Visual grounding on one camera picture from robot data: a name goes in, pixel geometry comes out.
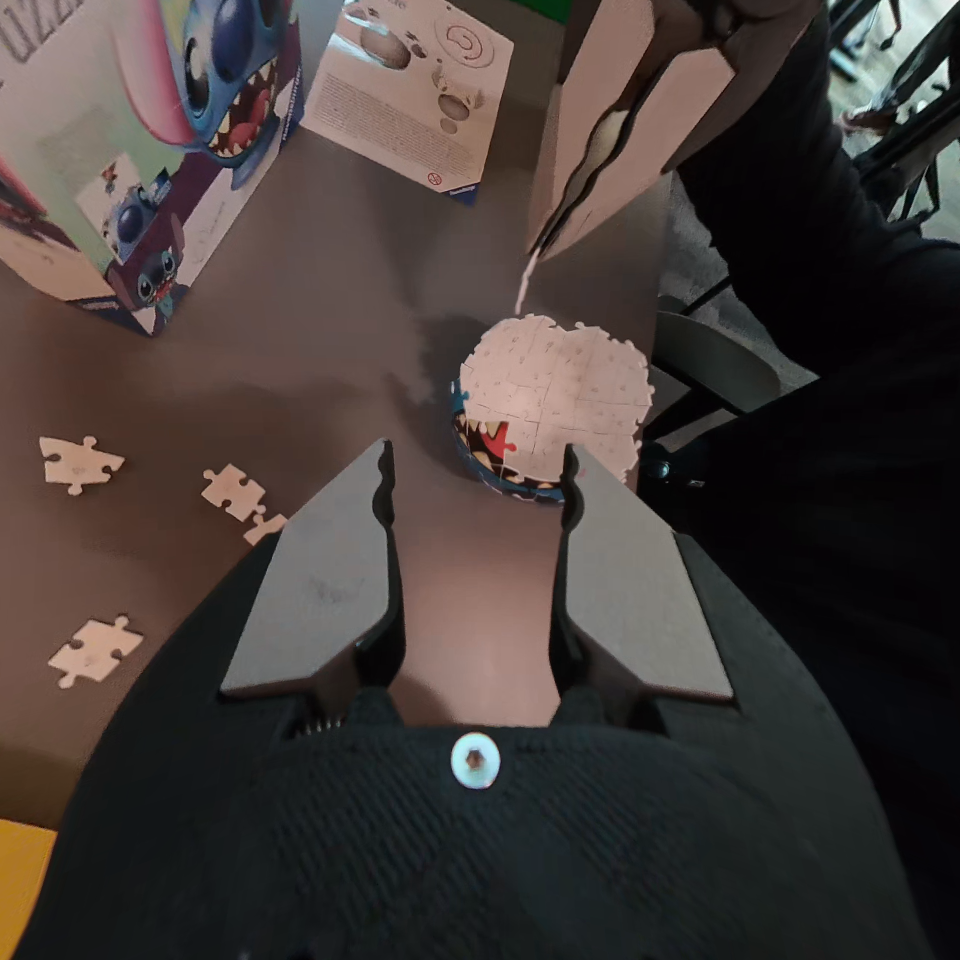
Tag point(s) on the person's dark clothed body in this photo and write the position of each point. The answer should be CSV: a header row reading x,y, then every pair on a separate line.
x,y
862,600

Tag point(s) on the cartoon print puzzle box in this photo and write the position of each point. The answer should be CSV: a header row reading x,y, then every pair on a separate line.
x,y
112,150

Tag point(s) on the printed instruction leaflet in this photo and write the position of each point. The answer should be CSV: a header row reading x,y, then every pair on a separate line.
x,y
405,112

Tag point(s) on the grey office chair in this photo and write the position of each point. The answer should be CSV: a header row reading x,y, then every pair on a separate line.
x,y
712,360

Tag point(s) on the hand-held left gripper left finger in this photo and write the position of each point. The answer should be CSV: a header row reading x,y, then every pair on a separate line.
x,y
315,600

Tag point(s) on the green object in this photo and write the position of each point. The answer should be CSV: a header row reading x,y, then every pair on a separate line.
x,y
547,9

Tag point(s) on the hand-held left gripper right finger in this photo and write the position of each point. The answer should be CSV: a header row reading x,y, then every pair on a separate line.
x,y
637,607

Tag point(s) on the yellow plastic box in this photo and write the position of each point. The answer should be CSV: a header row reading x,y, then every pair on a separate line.
x,y
22,877

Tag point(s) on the puzzle ball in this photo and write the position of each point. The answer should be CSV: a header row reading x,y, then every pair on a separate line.
x,y
555,390

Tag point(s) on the white puzzle piece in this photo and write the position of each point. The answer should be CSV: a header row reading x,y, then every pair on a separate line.
x,y
94,649
262,529
75,465
232,491

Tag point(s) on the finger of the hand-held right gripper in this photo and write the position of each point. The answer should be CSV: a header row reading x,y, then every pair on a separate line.
x,y
675,112
574,112

